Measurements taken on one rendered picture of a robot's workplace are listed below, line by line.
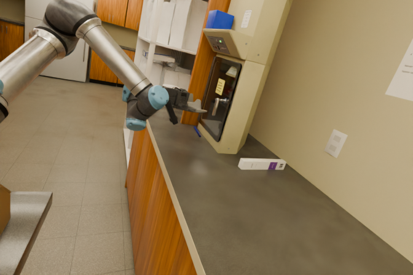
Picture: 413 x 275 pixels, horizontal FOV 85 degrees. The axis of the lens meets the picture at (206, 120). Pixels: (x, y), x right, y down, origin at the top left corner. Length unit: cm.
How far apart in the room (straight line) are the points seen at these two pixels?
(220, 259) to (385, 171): 71
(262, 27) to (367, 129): 61
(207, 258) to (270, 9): 94
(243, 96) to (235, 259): 69
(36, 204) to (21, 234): 9
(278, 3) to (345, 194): 87
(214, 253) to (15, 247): 43
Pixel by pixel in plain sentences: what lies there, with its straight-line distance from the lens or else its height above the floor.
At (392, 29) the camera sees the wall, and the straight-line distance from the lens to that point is 119.
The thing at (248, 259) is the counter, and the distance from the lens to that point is 68.
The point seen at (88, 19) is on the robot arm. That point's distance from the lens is 85.
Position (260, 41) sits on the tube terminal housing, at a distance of 107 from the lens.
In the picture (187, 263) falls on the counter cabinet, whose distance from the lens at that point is 79.
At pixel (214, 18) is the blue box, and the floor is 156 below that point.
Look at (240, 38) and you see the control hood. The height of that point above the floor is 149.
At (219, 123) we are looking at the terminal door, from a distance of 112.
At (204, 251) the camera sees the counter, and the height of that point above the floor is 94.
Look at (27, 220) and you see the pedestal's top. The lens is 70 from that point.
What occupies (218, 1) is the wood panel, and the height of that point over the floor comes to 167.
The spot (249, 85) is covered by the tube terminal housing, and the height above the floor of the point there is 131.
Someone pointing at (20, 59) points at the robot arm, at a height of 125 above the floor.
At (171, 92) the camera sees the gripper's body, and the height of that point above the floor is 120.
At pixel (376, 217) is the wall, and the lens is 113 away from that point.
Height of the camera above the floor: 140
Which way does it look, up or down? 17 degrees down
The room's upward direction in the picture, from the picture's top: 15 degrees clockwise
